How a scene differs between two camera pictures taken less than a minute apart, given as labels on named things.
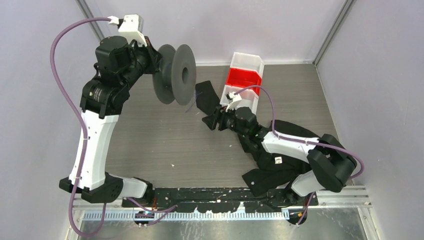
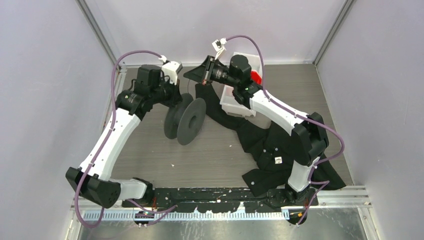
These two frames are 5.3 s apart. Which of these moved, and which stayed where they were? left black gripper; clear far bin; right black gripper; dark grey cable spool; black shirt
Moved: right black gripper; left black gripper; dark grey cable spool
Stayed: clear far bin; black shirt
